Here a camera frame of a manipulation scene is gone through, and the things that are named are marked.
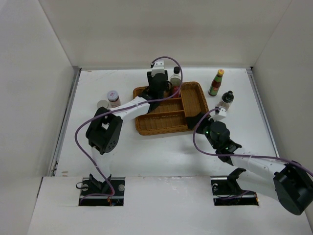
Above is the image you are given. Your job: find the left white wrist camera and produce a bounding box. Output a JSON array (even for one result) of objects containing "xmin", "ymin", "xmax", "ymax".
[{"xmin": 151, "ymin": 60, "xmax": 165, "ymax": 77}]

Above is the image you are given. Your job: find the tall red-label glass bottle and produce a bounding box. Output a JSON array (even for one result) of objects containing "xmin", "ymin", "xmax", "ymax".
[{"xmin": 170, "ymin": 66, "xmax": 181, "ymax": 98}]

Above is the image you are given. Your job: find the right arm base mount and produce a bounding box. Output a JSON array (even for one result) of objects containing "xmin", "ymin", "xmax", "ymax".
[{"xmin": 211, "ymin": 168, "xmax": 259, "ymax": 206}]

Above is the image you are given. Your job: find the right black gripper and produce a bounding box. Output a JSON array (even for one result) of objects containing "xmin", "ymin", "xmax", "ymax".
[{"xmin": 185, "ymin": 112, "xmax": 220, "ymax": 150}]

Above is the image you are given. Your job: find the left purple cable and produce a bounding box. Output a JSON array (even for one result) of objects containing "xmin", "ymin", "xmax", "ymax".
[{"xmin": 74, "ymin": 56, "xmax": 183, "ymax": 204}]

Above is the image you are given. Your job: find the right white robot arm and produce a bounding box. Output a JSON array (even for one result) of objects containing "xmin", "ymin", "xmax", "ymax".
[{"xmin": 186, "ymin": 113, "xmax": 313, "ymax": 215}]

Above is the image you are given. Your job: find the brown wicker divided tray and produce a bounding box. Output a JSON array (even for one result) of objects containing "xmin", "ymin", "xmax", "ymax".
[{"xmin": 135, "ymin": 81, "xmax": 208, "ymax": 136}]

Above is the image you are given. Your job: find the green-label red sauce bottle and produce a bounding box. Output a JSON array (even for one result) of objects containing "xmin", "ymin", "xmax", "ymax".
[{"xmin": 208, "ymin": 69, "xmax": 224, "ymax": 96}]

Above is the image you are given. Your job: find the black-cap pepper shaker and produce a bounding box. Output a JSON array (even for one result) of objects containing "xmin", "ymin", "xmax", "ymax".
[{"xmin": 217, "ymin": 91, "xmax": 234, "ymax": 111}]

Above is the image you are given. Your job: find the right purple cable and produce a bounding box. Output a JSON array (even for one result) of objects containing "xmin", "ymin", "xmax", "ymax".
[{"xmin": 193, "ymin": 107, "xmax": 313, "ymax": 178}]

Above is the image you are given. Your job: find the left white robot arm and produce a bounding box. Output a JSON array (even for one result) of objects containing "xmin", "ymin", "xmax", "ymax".
[{"xmin": 86, "ymin": 70, "xmax": 169, "ymax": 156}]

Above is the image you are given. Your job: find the white-lid dark jam jar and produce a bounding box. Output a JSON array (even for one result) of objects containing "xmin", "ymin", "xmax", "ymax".
[{"xmin": 107, "ymin": 90, "xmax": 121, "ymax": 108}]

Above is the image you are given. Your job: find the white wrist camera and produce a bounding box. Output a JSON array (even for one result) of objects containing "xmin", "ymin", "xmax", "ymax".
[
  {"xmin": 212, "ymin": 106, "xmax": 227, "ymax": 121},
  {"xmin": 151, "ymin": 60, "xmax": 165, "ymax": 77}
]

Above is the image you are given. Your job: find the purple cable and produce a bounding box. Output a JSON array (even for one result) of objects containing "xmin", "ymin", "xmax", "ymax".
[
  {"xmin": 193, "ymin": 107, "xmax": 313, "ymax": 178},
  {"xmin": 74, "ymin": 56, "xmax": 183, "ymax": 204}
]

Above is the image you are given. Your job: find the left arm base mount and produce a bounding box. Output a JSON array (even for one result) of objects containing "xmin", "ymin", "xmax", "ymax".
[{"xmin": 76, "ymin": 174, "xmax": 126, "ymax": 207}]

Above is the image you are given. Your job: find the silver-cap blue-label jar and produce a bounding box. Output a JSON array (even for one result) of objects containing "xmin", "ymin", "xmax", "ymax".
[{"xmin": 97, "ymin": 100, "xmax": 109, "ymax": 109}]

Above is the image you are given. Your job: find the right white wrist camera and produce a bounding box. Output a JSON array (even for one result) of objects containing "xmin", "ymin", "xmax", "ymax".
[{"xmin": 212, "ymin": 106, "xmax": 227, "ymax": 121}]

